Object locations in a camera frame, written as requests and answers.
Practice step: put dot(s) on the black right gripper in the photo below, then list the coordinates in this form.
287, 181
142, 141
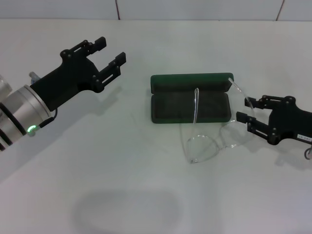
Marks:
290, 122

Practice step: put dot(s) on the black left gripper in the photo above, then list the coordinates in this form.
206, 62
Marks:
65, 80

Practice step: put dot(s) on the clear white glasses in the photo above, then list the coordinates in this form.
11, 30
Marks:
202, 148

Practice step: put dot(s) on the green glasses case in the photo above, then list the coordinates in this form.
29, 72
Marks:
170, 109

